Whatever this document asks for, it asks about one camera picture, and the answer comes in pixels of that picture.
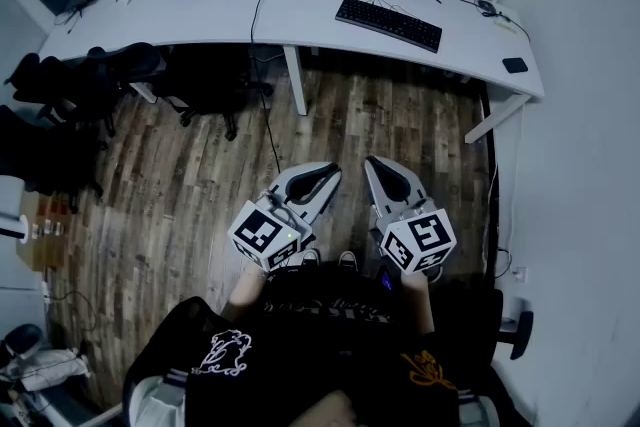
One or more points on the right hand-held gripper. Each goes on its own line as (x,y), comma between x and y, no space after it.
(425,235)

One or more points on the black helmet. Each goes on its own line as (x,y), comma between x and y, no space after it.
(22,340)

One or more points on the white wall socket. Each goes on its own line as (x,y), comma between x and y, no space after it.
(521,273)

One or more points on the black office chair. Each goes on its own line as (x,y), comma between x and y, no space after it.
(520,335)
(40,155)
(60,80)
(200,75)

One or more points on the small blue-screen device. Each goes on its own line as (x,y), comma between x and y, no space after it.
(386,277)

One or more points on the black keyboard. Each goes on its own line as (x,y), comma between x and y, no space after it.
(390,25)

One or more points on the brown cardboard box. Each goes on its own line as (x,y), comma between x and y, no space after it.
(45,235)

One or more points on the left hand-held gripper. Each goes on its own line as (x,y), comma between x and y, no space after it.
(260,230)

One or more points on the black computer mouse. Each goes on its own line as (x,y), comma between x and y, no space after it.
(486,6)

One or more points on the yellow label strip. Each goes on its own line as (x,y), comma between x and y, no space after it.
(506,28)

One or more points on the person's right forearm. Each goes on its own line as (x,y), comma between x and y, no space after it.
(417,302)

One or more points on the person's left forearm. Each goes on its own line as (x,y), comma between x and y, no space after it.
(245,290)

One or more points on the white floor appliance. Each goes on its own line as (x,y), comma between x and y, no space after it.
(10,210)

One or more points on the black smartphone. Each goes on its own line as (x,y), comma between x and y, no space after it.
(515,65)

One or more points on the person's left sneaker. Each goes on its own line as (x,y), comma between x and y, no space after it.
(310,257)

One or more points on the person's black printed shirt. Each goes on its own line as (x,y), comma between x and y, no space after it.
(325,340)

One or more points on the person's right sneaker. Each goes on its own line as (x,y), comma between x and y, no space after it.
(348,260)

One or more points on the person's sneaker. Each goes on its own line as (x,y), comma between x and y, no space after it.
(348,260)
(310,257)

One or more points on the white crumpled bag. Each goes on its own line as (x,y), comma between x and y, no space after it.
(50,365)

